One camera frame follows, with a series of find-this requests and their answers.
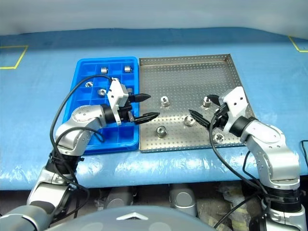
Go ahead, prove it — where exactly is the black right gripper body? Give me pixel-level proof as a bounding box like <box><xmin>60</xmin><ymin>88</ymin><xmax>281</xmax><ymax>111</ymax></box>
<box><xmin>211</xmin><ymin>103</ymin><xmax>230</xmax><ymax>132</ymax></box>

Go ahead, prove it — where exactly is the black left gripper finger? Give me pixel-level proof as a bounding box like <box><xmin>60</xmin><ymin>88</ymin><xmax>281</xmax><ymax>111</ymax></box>
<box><xmin>133</xmin><ymin>112</ymin><xmax>161</xmax><ymax>125</ymax></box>
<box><xmin>128</xmin><ymin>93</ymin><xmax>152</xmax><ymax>103</ymax></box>

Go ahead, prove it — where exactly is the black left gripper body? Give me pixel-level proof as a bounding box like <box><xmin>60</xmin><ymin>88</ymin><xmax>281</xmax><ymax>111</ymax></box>
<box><xmin>117</xmin><ymin>93</ymin><xmax>136</xmax><ymax>124</ymax></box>

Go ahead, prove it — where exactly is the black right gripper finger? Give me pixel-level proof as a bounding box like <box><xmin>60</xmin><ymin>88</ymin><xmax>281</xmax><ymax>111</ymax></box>
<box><xmin>206</xmin><ymin>94</ymin><xmax>221</xmax><ymax>105</ymax></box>
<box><xmin>189</xmin><ymin>109</ymin><xmax>212</xmax><ymax>131</ymax></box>

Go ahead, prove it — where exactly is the blue compartment tray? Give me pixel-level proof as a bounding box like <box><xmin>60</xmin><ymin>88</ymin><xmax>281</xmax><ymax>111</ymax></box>
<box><xmin>63</xmin><ymin>56</ymin><xmax>141</xmax><ymax>155</ymax></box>

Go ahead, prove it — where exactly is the perforated metal tray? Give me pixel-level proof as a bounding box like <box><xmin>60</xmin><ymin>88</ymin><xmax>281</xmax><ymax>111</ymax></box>
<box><xmin>138</xmin><ymin>54</ymin><xmax>256</xmax><ymax>154</ymax></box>

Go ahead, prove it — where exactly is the grey rounded housing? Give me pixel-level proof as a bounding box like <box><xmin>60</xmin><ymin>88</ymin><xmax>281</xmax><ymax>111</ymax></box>
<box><xmin>105</xmin><ymin>186</ymin><xmax>134</xmax><ymax>210</ymax></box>
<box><xmin>169</xmin><ymin>184</ymin><xmax>198</xmax><ymax>217</ymax></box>

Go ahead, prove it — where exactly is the blue plastic table cover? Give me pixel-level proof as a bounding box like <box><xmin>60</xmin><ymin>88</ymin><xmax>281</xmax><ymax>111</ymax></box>
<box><xmin>0</xmin><ymin>28</ymin><xmax>308</xmax><ymax>191</ymax></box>

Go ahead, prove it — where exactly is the grey robot torso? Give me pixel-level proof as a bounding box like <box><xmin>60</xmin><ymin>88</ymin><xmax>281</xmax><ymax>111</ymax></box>
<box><xmin>45</xmin><ymin>204</ymin><xmax>217</xmax><ymax>231</ymax></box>

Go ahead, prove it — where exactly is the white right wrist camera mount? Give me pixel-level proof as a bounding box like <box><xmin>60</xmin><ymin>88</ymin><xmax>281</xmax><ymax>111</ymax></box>
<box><xmin>220</xmin><ymin>86</ymin><xmax>249</xmax><ymax>133</ymax></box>

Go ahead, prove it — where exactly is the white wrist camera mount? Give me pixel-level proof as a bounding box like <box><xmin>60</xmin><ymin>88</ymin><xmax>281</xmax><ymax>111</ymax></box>
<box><xmin>106</xmin><ymin>78</ymin><xmax>129</xmax><ymax>126</ymax></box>
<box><xmin>220</xmin><ymin>86</ymin><xmax>249</xmax><ymax>133</ymax></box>

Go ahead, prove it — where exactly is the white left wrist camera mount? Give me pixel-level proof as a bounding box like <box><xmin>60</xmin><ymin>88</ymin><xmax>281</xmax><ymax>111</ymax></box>
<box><xmin>106</xmin><ymin>78</ymin><xmax>129</xmax><ymax>126</ymax></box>

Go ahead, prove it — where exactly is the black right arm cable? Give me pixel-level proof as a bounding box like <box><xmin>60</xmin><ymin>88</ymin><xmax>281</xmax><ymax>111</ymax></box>
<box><xmin>208</xmin><ymin>109</ymin><xmax>272</xmax><ymax>229</ymax></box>

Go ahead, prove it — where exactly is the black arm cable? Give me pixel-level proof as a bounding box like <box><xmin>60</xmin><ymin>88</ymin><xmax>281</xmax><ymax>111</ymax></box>
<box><xmin>208</xmin><ymin>109</ymin><xmax>272</xmax><ymax>229</ymax></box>
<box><xmin>49</xmin><ymin>74</ymin><xmax>114</xmax><ymax>219</ymax></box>

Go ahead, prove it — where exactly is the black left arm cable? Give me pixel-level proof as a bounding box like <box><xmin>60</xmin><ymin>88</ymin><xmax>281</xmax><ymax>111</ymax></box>
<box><xmin>49</xmin><ymin>74</ymin><xmax>114</xmax><ymax>219</ymax></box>

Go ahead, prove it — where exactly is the thin black loose cable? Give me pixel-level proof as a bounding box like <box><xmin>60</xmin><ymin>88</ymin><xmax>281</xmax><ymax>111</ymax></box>
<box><xmin>299</xmin><ymin>140</ymin><xmax>308</xmax><ymax>167</ymax></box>

